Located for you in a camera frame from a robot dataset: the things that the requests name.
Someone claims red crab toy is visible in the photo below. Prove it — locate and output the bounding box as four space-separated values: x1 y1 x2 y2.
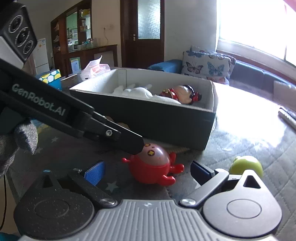
121 143 185 186

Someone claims green alien toy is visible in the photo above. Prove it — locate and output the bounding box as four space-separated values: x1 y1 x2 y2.
229 156 263 178

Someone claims peanut shaped toy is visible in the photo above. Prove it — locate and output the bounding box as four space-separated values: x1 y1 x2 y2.
166 147 190 154

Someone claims grey gloved left hand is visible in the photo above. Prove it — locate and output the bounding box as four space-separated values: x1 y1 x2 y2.
0 120 38 178

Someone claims blue patterned box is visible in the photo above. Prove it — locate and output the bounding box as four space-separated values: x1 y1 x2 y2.
35 69 62 91

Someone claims white refrigerator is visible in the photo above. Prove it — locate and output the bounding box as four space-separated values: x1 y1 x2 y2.
32 38 50 75

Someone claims white plush rabbit toy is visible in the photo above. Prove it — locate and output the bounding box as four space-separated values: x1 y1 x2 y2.
112 84 181 104

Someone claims dark cardboard storage box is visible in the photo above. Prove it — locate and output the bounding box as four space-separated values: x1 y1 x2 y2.
70 68 218 151

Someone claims dark wooden cabinet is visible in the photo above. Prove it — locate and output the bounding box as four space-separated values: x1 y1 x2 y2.
51 1 118 77

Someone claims red dressed doll figure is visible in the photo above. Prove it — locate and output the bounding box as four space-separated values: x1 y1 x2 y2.
159 85 202 105

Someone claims tissue pack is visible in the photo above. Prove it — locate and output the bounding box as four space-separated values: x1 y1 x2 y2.
80 56 111 81

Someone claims blue sofa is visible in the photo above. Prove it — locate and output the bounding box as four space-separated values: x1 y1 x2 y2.
147 59 296 107

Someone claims butterfly print pillow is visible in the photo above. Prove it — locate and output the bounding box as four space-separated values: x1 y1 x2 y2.
181 48 236 85

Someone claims dark wooden door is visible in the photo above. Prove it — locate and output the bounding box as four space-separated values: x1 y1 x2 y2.
120 0 165 69

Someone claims black camera box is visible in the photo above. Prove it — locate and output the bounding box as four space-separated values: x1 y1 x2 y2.
1 1 37 69

